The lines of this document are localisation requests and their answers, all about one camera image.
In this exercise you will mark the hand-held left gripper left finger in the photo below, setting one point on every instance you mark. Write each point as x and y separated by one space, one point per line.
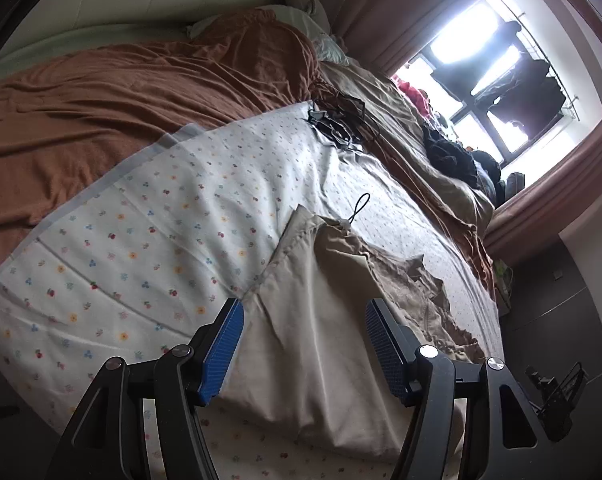
223 355

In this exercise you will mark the dark hanging jacket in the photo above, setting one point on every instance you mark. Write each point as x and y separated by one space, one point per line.
531 95

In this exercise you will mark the green and white bag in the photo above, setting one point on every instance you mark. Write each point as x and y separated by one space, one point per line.
503 280

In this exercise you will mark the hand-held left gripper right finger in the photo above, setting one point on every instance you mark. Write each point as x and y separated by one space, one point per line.
386 355

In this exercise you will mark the pale green pillow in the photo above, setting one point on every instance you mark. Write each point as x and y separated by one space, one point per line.
331 47

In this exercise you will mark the pink curtain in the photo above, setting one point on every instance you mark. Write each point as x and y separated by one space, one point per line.
406 10
556 170

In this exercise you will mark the black clothes pile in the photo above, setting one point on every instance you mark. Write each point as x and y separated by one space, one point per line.
448 155

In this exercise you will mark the brown blanket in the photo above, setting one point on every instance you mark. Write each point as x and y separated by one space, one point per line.
106 100

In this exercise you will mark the hanging dark clothes on rack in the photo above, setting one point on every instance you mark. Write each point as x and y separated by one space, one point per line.
556 65

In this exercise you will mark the pink cloth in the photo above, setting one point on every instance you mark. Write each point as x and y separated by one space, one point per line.
413 94

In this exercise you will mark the dark grey wardrobe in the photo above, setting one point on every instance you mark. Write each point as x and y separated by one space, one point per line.
556 310

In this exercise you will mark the beige duvet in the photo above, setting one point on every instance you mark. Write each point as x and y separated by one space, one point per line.
396 125

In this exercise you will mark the dark hanging coat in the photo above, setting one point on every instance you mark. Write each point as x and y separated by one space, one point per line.
506 40

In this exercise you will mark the grey plush toy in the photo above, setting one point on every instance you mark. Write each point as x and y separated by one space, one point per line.
303 0

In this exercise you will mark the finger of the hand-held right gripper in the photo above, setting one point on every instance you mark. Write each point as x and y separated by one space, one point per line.
561 400

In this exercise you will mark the floral white bed sheet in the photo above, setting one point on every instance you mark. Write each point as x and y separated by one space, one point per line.
156 220

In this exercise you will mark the dark framed window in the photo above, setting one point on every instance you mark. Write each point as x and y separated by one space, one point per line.
461 45

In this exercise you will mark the dark grey clothes pile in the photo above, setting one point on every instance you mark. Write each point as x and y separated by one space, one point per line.
491 175

